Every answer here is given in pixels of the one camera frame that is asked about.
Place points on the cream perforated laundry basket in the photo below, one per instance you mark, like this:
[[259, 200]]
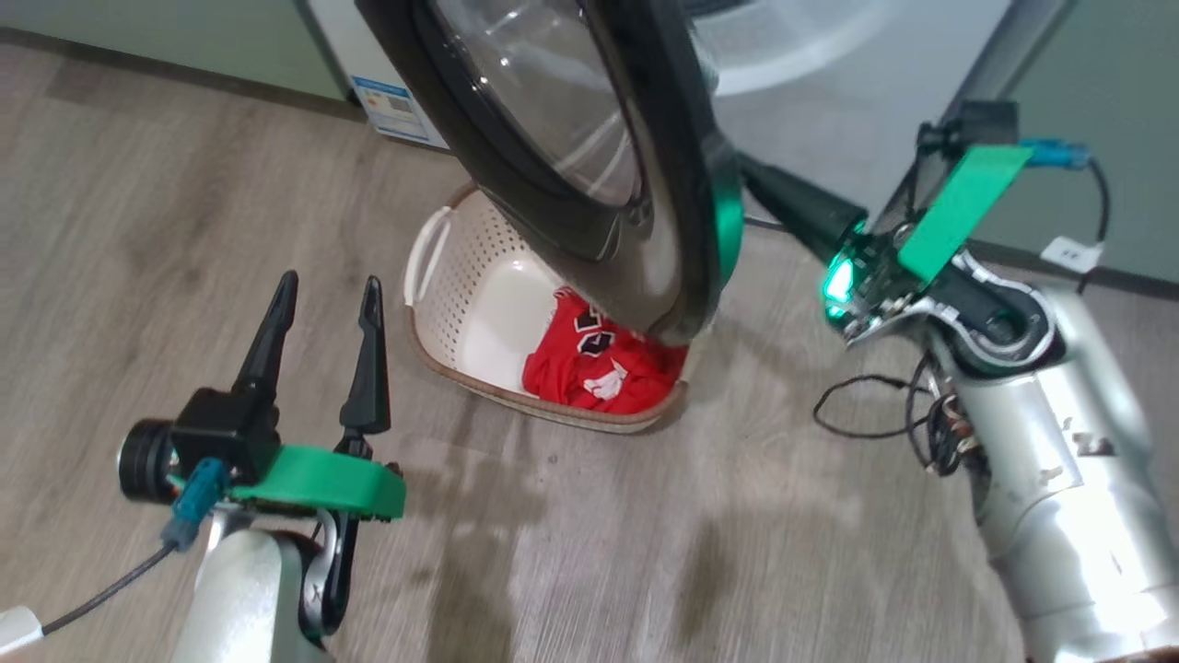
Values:
[[442, 304]]

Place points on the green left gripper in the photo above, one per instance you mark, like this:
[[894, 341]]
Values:
[[322, 483]]

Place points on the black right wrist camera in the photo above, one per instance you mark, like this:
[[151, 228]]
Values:
[[986, 120]]

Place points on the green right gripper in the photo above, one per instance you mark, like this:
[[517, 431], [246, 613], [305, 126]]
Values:
[[958, 207]]

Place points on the blue white energy label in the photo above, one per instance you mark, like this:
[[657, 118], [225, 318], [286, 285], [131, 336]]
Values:
[[396, 110]]

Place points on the round black glass washer door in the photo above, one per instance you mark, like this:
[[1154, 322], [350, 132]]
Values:
[[663, 230]]

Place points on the white front-load washing machine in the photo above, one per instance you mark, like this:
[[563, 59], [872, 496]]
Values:
[[829, 138]]

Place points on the red and white jersey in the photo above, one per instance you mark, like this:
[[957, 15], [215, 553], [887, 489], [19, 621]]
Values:
[[571, 368]]

